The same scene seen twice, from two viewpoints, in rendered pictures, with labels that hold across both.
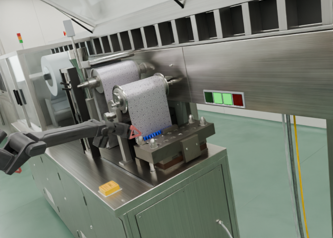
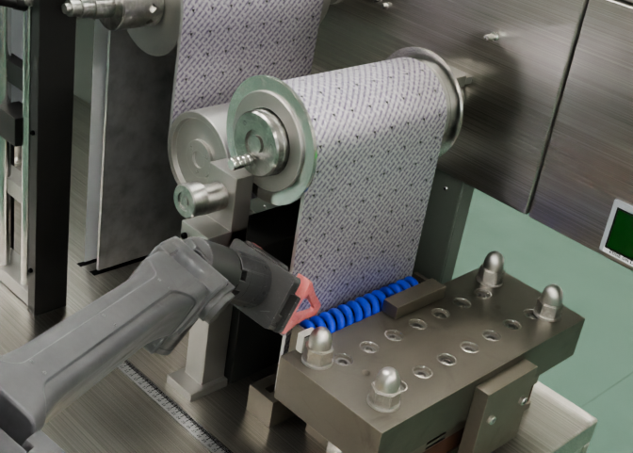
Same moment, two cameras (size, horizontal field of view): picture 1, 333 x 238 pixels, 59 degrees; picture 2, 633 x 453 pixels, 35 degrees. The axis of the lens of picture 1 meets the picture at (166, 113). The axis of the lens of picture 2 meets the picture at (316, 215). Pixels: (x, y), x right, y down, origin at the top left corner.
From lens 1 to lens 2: 65 cm
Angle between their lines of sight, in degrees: 18
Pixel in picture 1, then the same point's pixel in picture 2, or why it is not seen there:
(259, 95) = not seen: outside the picture
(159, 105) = (404, 193)
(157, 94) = (413, 150)
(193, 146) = (509, 408)
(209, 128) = (566, 338)
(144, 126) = (329, 272)
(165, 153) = (419, 433)
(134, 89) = (348, 121)
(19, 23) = not seen: outside the picture
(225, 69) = not seen: outside the picture
